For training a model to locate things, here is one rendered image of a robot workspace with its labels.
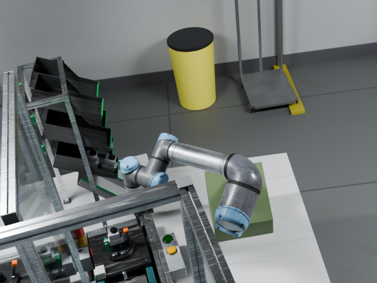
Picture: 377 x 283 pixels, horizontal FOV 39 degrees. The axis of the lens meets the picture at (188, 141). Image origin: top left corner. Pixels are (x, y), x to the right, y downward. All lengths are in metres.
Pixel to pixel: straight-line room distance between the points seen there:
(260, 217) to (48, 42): 3.30
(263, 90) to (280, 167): 2.08
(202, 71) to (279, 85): 0.75
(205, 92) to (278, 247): 2.53
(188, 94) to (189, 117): 0.21
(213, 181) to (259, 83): 2.62
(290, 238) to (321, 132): 2.12
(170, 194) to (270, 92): 3.78
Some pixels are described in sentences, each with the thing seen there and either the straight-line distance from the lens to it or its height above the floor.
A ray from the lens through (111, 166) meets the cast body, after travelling 2.36.
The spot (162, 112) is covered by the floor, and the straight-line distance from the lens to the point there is 4.85.
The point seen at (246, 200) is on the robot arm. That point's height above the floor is 1.47.
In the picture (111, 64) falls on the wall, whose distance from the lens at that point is 5.22.
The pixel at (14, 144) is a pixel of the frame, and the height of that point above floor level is 1.99.
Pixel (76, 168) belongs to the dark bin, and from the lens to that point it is 2.33.
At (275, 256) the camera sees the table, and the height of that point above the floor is 0.86.
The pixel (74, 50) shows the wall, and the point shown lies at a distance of 5.19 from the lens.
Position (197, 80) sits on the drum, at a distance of 4.61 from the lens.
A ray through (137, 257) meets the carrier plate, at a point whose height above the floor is 0.97.
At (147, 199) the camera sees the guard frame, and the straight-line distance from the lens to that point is 1.05.
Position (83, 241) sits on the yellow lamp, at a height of 1.28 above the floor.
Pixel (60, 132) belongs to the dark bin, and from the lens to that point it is 2.22.
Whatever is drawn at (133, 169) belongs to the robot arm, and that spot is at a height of 1.41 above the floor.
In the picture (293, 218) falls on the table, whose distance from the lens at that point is 2.54.
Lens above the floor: 2.69
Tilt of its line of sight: 37 degrees down
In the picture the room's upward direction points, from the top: 8 degrees counter-clockwise
